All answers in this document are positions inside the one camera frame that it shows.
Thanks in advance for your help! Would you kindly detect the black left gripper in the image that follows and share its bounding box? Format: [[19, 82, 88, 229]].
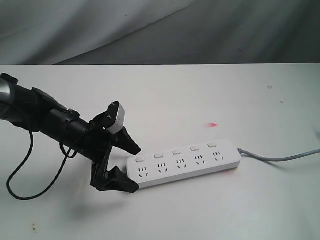
[[85, 112, 141, 194]]

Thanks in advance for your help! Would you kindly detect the white power strip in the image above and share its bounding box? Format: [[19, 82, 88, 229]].
[[126, 139, 241, 189]]

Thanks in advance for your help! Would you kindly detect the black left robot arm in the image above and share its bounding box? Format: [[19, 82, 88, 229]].
[[0, 73, 141, 193]]

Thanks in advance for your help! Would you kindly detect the white backdrop cloth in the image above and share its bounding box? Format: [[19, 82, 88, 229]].
[[0, 0, 320, 65]]

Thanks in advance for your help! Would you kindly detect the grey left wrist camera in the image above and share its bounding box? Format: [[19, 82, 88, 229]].
[[106, 101, 125, 135]]

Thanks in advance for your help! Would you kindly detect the grey power cable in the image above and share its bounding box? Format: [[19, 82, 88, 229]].
[[236, 147, 320, 163]]

